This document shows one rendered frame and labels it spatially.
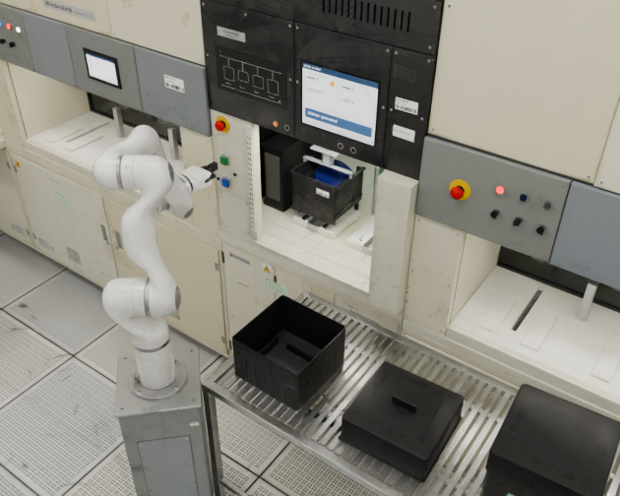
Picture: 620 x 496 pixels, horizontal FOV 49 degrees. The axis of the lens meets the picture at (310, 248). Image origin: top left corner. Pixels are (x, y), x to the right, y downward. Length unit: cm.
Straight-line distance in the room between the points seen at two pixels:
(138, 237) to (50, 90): 190
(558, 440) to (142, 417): 127
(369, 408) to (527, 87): 104
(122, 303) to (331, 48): 100
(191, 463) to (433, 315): 99
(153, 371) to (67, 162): 155
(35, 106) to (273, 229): 154
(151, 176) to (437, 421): 111
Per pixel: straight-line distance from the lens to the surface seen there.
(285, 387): 221
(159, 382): 233
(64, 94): 389
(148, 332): 219
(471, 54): 195
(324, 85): 222
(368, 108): 215
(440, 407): 218
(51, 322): 390
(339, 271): 262
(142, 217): 202
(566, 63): 187
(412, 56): 202
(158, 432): 241
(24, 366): 370
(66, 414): 341
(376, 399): 218
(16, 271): 433
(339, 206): 271
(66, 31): 310
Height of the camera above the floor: 250
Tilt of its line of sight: 37 degrees down
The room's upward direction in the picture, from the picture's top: 1 degrees clockwise
